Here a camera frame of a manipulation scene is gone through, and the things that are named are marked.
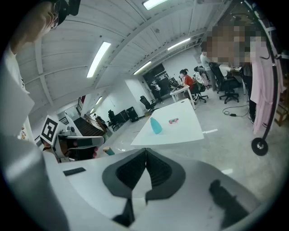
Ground person in white t-shirt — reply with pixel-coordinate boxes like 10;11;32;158
0;44;36;145

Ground black floor cable with adapter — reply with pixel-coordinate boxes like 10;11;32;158
222;103;249;118

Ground black equipment case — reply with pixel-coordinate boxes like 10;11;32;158
118;109;127;124
126;106;139;123

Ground person's black glasses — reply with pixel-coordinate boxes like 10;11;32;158
48;0;62;30

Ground teal squeeze bottle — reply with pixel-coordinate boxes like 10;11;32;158
150;117;163;135

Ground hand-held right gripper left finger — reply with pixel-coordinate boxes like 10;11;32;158
59;148;148;227

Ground white printed bag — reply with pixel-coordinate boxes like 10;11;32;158
194;71;205;84

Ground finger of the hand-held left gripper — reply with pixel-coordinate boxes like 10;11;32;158
77;136;106;149

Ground ceiling light panel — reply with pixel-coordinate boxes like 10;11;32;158
87;41;112;79
133;60;152;75
142;0;169;11
167;37;191;51

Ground dark wooden staircase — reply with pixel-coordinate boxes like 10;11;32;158
73;114;107;137

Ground person's face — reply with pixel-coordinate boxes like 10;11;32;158
9;0;61;54

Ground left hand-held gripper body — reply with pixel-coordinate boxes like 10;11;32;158
40;115;79;163

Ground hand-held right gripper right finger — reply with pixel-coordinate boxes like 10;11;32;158
145;148;263;231

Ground white office desk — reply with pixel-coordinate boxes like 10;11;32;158
169;85;197;111

